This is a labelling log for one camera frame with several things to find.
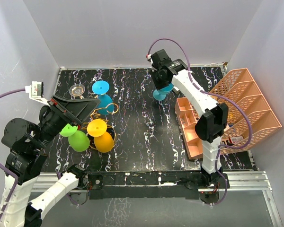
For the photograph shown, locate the green wine glass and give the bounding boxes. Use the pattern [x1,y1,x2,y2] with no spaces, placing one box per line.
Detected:
[60,124,90,152]

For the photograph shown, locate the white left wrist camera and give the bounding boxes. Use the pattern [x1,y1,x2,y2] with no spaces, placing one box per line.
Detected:
[25,81,49,105]

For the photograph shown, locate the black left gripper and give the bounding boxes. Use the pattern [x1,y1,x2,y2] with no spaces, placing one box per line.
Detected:
[33,93,101,148]

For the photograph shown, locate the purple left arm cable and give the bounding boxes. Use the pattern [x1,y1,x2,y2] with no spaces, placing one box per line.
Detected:
[0,87,27,227]

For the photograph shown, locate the teal wine glass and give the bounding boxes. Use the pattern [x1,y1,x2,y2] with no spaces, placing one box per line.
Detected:
[153,84,174,101]

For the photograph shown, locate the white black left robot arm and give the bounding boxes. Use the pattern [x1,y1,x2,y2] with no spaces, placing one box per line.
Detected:
[0,95,100,227]

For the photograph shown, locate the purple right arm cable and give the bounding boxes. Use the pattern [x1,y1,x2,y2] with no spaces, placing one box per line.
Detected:
[147,38,254,205]

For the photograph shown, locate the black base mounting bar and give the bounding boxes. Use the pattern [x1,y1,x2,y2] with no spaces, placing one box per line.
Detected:
[77,170,230,201]

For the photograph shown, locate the clear wine glass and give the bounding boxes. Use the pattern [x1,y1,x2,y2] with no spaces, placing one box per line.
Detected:
[69,84,85,99]

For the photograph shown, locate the aluminium frame rail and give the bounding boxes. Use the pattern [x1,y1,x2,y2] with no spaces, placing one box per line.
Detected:
[32,171,283,227]

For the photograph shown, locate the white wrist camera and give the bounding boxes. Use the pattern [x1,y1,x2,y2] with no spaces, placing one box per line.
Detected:
[25,81,49,105]
[146,54,153,64]

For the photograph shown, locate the pink plastic file organizer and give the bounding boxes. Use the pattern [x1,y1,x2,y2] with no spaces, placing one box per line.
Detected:
[175,68,282,160]

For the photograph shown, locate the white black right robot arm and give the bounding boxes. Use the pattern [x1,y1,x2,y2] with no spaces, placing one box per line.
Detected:
[146,49,229,188]

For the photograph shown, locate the gold wire glass rack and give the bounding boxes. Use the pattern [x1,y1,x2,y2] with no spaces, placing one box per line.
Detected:
[83,102,119,148]

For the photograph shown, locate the yellow wine glass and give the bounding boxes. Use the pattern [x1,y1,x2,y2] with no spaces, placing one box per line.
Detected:
[87,119,114,152]

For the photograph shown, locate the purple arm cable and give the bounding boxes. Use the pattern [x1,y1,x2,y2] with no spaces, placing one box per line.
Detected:
[0,87,27,227]
[147,38,254,205]

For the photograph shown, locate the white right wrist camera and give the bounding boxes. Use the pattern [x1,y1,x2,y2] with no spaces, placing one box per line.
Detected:
[146,54,153,64]

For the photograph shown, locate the blue wine glass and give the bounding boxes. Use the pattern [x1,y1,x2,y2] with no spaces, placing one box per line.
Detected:
[92,80,114,115]

